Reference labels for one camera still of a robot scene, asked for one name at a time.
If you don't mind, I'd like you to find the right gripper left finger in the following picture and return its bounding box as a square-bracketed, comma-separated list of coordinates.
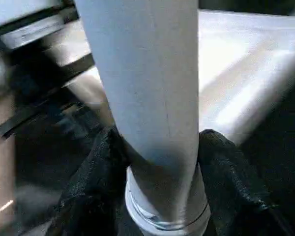
[55, 127, 133, 236]

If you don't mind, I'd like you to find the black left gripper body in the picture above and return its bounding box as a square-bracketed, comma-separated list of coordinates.
[0, 48, 97, 139]

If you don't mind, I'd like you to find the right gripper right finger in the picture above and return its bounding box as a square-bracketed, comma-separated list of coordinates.
[198, 129, 295, 236]

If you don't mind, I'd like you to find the white plastic table leg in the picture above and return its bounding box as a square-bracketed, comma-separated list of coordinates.
[73, 0, 211, 236]

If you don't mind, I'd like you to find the white plastic table top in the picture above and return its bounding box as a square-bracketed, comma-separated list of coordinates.
[45, 9, 295, 236]

